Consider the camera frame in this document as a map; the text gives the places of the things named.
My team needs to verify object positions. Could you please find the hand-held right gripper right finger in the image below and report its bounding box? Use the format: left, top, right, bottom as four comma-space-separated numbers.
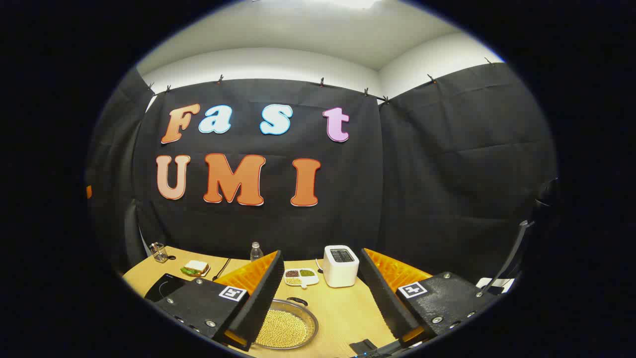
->
359, 248, 499, 349

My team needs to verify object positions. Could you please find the sandwich with lettuce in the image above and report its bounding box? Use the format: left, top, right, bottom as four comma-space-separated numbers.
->
180, 260, 209, 277

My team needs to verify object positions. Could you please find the white toaster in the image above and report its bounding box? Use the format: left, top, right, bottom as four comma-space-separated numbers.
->
323, 245, 360, 288

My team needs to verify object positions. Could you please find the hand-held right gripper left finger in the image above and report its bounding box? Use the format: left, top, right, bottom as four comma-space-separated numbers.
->
152, 250, 285, 352

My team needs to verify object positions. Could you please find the steel pot with soybeans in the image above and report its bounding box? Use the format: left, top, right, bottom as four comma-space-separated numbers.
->
253, 297, 319, 350

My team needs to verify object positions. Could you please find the black induction cooktop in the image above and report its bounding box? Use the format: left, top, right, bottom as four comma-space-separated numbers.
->
144, 273, 192, 302

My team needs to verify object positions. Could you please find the row of cloth clips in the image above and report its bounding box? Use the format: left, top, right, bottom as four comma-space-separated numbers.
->
147, 57, 497, 105

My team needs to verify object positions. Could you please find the white divided bean dish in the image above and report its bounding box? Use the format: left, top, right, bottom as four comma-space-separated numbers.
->
283, 268, 319, 289

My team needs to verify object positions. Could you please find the black power cable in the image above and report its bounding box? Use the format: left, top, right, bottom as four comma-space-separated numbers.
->
212, 258, 232, 281

